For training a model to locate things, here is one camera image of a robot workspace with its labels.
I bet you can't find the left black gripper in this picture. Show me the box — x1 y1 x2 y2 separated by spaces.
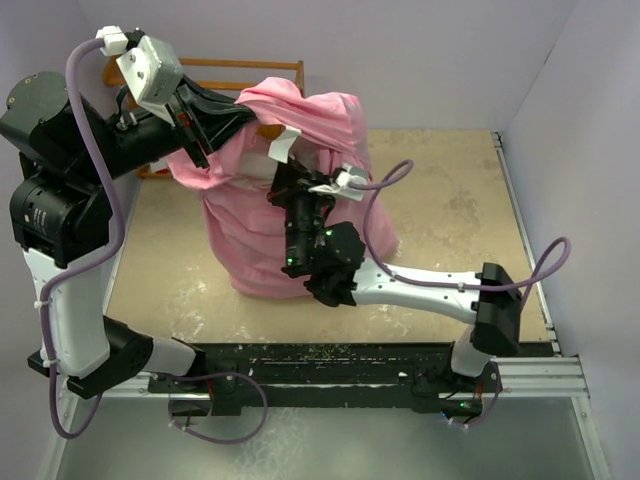
70 68 258 189

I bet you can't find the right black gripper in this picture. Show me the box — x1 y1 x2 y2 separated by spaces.
267 151 341 271

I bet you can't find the white yellow pillow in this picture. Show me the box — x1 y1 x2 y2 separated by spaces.
230 152 279 192

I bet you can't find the pink satin pillowcase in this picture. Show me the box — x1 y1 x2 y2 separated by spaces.
167 77 398 306

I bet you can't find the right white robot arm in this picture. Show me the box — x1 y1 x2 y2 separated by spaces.
267 159 522 391

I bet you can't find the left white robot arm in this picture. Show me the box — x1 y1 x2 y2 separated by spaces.
1 72 254 399

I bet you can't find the wooden shelf rack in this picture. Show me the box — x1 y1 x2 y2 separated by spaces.
102 57 306 179

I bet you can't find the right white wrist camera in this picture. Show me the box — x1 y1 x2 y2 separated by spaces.
307 164 371 202

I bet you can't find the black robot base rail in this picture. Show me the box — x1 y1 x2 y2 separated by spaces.
149 343 502 416

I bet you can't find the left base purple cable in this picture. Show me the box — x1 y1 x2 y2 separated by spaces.
168 374 270 445

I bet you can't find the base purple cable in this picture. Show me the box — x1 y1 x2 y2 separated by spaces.
447 367 504 432
168 374 270 445

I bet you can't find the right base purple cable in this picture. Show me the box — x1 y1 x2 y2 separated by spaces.
447 367 504 432

